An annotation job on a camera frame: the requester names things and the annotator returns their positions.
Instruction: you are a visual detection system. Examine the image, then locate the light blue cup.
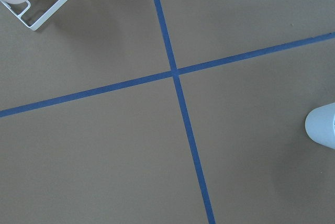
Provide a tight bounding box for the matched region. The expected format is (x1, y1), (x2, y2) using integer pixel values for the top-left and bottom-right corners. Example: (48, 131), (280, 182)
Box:
(305, 103), (334, 149)

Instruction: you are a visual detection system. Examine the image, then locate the white wire cup rack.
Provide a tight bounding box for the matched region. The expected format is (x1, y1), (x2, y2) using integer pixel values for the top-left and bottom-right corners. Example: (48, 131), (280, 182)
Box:
(0, 0), (97, 31)

